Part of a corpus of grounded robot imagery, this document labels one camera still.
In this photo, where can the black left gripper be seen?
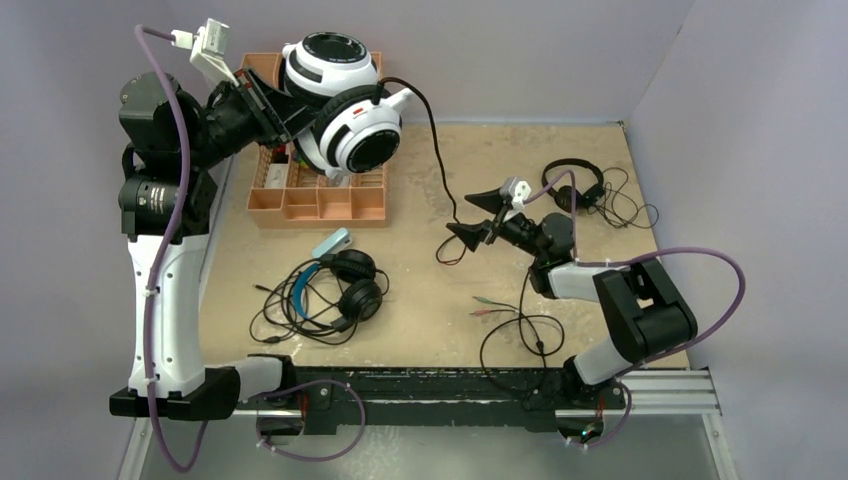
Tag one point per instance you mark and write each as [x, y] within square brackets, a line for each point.
[283, 113]

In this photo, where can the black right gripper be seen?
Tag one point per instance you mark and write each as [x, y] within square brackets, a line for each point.
[495, 203]

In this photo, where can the white and black headphones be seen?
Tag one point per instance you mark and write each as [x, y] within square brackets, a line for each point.
[357, 125]

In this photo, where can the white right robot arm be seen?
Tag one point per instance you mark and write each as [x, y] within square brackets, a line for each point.
[644, 312]

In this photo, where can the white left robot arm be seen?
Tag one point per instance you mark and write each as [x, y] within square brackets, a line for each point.
[165, 203]

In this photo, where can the small black on-ear headphones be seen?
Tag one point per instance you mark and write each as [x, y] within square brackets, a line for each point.
[570, 197]

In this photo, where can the black and blue headphones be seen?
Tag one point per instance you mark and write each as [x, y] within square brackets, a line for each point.
[361, 296]

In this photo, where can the peach plastic file organizer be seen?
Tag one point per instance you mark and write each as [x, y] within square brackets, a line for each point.
[287, 193]

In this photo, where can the light blue stapler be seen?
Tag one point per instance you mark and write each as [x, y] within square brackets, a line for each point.
[335, 242]

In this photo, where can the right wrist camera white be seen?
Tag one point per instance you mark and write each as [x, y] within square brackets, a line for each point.
[514, 193]

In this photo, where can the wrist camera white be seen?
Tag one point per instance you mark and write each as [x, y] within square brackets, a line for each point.
[514, 193]
[207, 53]

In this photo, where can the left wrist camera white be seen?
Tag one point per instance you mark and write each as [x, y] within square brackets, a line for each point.
[207, 53]

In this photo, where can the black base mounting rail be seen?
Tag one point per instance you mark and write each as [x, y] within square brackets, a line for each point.
[537, 399]

